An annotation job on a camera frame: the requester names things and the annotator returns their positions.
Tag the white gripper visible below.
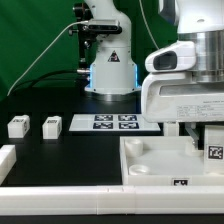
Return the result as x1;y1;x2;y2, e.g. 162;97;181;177
141;72;224;149

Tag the white square tabletop part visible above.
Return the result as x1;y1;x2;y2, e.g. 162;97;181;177
120;136;224;186

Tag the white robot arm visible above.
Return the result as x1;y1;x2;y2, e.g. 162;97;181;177
85;0;224;125

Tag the white obstacle front wall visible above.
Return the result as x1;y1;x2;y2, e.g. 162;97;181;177
0;186;224;216

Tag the white obstacle wall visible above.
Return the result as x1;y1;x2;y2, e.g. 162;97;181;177
0;186;224;216
0;145;17;185

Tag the white marker base plate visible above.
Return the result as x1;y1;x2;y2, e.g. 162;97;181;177
69;114;160;131

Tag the white cable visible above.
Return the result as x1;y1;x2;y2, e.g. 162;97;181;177
7;20;88;96

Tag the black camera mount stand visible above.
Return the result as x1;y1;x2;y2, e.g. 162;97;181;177
69;3;91;69

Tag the black cable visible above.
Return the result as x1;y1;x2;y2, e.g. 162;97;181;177
19;69;91;90

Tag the white obstacle left wall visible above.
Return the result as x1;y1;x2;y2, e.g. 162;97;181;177
0;145;17;185

